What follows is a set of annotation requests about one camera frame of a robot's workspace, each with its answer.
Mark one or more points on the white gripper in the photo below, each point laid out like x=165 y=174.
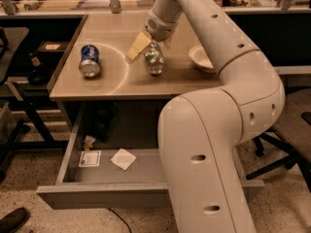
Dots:
x=160 y=28

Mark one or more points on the green soda can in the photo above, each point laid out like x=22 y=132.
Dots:
x=154 y=59

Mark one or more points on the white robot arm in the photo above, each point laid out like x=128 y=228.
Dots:
x=249 y=84

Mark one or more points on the blue soda can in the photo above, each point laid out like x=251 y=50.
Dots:
x=89 y=65

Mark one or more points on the open grey drawer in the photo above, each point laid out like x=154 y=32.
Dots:
x=107 y=172

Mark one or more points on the white bowl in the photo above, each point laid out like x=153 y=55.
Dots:
x=201 y=60

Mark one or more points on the black side desk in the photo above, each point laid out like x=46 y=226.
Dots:
x=11 y=38

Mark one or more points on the white square paper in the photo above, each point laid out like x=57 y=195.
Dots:
x=123 y=159

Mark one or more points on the crumpled paper scrap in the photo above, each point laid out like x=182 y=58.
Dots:
x=88 y=142

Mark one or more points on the blue-bordered label card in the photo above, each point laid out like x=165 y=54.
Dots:
x=90 y=158

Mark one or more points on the black office chair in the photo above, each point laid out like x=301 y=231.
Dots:
x=292 y=134

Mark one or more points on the black shoe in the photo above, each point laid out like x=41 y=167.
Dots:
x=13 y=221

